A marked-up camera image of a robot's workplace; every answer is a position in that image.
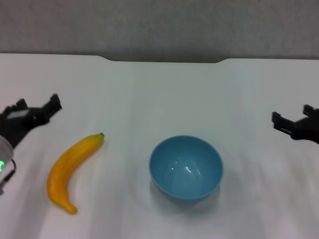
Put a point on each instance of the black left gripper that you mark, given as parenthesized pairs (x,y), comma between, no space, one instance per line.
(15,124)

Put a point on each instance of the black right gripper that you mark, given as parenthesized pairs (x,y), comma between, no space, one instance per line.
(307,129)

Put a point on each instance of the yellow banana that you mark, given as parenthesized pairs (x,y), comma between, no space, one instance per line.
(64,161)

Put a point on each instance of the blue plastic bowl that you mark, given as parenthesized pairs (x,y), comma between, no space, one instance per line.
(185,174)

